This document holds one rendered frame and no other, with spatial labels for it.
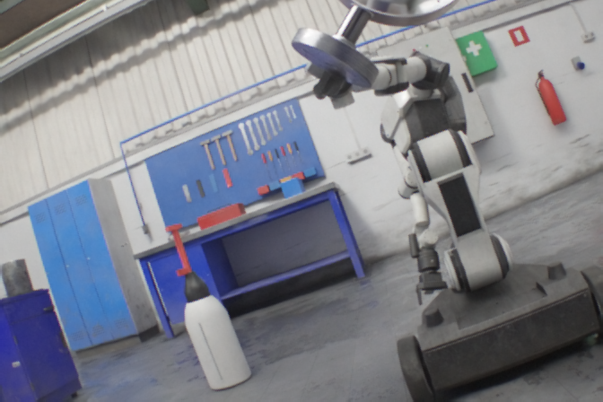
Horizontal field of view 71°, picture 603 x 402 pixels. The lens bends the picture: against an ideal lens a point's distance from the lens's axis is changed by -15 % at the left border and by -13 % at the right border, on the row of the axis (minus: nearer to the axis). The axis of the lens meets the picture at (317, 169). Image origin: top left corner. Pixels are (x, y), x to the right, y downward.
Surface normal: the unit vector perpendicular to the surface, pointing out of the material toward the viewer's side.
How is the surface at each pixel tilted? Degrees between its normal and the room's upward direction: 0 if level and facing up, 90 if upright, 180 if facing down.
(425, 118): 82
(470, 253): 81
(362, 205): 90
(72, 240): 90
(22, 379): 90
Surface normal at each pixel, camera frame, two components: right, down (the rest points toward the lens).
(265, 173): -0.11, -0.07
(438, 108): 0.17, -0.31
